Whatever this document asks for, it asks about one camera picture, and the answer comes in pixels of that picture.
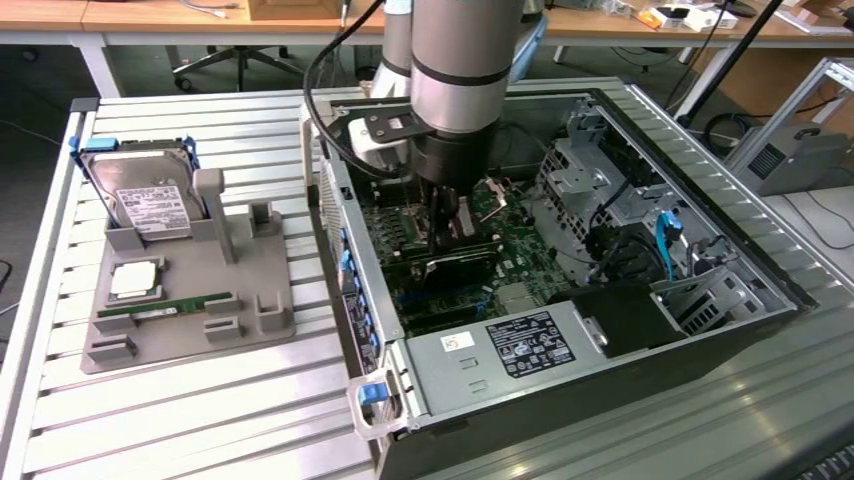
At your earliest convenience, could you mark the black wire bundle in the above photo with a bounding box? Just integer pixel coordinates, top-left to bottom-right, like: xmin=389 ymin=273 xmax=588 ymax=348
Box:
xmin=584 ymin=222 xmax=668 ymax=289

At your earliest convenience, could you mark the CPU socket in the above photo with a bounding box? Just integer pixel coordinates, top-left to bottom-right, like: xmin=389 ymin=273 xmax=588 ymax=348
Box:
xmin=404 ymin=207 xmax=433 ymax=246

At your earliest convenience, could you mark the black open PC case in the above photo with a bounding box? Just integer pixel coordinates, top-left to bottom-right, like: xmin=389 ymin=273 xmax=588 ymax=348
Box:
xmin=297 ymin=87 xmax=820 ymax=480

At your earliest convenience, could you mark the grey power supply unit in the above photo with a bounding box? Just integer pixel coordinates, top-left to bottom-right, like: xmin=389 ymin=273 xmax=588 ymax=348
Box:
xmin=397 ymin=299 xmax=612 ymax=420

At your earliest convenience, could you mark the black tripod pole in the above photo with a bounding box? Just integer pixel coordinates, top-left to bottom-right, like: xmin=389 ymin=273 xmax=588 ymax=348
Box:
xmin=672 ymin=0 xmax=787 ymax=124

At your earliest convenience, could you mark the grey equipment box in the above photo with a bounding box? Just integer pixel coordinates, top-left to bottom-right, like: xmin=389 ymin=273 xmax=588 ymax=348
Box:
xmin=723 ymin=124 xmax=854 ymax=197

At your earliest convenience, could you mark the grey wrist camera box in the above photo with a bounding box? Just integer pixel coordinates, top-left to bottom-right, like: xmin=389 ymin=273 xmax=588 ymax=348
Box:
xmin=344 ymin=110 xmax=435 ymax=174

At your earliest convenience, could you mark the white cardboard box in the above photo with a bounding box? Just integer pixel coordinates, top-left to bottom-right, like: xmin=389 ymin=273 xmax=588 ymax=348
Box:
xmin=684 ymin=8 xmax=739 ymax=34

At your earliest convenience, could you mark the aluminium profile frame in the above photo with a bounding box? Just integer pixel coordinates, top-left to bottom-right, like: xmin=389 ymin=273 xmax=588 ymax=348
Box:
xmin=723 ymin=57 xmax=854 ymax=171

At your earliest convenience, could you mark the green RAM stick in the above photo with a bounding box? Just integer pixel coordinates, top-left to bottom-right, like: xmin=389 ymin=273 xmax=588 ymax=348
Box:
xmin=97 ymin=292 xmax=234 ymax=319

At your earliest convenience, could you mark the black keyboard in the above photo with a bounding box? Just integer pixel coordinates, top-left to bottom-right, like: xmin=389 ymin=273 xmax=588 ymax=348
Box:
xmin=776 ymin=442 xmax=854 ymax=480

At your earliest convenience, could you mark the brown cardboard box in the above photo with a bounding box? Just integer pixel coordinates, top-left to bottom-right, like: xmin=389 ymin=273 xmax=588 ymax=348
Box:
xmin=249 ymin=0 xmax=348 ymax=21

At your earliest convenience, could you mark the grey parts rack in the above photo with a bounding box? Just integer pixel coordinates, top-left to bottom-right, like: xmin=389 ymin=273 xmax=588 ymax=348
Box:
xmin=78 ymin=168 xmax=298 ymax=376

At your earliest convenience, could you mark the black hanging cable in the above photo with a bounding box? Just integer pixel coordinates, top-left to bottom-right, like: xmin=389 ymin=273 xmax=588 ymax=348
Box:
xmin=301 ymin=0 xmax=401 ymax=179

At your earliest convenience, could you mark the black office chair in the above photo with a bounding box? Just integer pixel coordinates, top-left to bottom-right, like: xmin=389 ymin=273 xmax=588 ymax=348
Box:
xmin=170 ymin=44 xmax=313 ymax=94

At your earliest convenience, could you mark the wooden desk with white legs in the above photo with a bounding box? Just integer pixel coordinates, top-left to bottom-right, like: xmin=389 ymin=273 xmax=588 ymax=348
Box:
xmin=536 ymin=0 xmax=854 ymax=119
xmin=0 ymin=0 xmax=388 ymax=99

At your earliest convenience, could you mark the green motherboard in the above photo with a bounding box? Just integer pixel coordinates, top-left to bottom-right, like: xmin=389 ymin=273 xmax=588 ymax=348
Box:
xmin=358 ymin=172 xmax=581 ymax=339

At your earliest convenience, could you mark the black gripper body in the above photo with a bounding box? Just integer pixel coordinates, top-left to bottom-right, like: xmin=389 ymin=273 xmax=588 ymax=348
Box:
xmin=416 ymin=124 xmax=500 ymax=191

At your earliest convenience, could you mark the hard disk with blue caddy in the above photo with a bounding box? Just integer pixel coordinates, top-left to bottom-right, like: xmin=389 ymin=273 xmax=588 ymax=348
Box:
xmin=69 ymin=134 xmax=205 ymax=242

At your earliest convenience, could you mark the silver CPU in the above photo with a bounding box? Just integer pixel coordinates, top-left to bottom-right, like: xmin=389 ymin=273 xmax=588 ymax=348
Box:
xmin=109 ymin=263 xmax=161 ymax=296

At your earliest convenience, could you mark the dark RAM stick with label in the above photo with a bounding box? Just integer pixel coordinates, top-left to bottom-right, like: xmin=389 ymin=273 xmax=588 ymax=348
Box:
xmin=444 ymin=238 xmax=503 ymax=259

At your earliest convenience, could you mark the graphics card with metal bracket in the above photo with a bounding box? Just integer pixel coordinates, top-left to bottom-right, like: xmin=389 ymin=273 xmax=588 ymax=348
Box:
xmin=380 ymin=249 xmax=500 ymax=297

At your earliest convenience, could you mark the blue wire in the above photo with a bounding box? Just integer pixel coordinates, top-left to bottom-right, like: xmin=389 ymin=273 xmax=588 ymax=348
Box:
xmin=656 ymin=209 xmax=687 ymax=281

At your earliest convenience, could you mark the metal socket cover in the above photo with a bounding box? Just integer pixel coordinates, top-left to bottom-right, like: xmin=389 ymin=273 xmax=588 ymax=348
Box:
xmin=473 ymin=177 xmax=512 ymax=224

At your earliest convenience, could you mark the perforated metal disk bay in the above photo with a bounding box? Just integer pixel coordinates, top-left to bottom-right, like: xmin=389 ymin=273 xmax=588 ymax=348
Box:
xmin=649 ymin=264 xmax=768 ymax=337

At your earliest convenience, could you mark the black plastic shroud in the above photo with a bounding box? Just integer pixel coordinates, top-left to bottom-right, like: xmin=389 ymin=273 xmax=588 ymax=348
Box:
xmin=549 ymin=279 xmax=688 ymax=360

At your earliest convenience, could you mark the silver chipset heatsink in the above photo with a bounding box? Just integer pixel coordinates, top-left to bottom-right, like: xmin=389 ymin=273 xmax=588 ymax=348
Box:
xmin=496 ymin=287 xmax=535 ymax=314

